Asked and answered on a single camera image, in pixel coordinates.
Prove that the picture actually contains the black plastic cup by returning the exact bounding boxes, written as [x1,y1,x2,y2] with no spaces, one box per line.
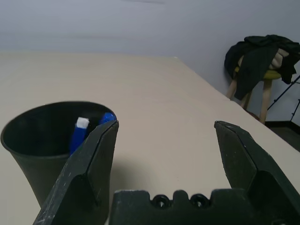
[0,101,118,211]

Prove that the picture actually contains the yellow seat cushion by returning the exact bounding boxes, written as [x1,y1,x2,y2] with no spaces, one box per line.
[234,67,282,80]

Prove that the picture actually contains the black camera tripod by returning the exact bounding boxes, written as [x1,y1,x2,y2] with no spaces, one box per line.
[267,74,300,122]

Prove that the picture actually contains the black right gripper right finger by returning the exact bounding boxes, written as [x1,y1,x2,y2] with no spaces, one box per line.
[214,120,300,225]

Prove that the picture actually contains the wooden stool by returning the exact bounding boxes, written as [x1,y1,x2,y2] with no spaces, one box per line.
[225,77,274,124]

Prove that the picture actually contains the blue marker in cup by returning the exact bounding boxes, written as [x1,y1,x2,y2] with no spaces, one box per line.
[98,112,117,126]

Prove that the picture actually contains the white marker with blue cap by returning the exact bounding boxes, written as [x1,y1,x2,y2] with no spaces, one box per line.
[69,116,90,157]

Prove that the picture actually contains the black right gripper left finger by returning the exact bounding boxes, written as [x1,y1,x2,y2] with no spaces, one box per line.
[32,120,120,225]

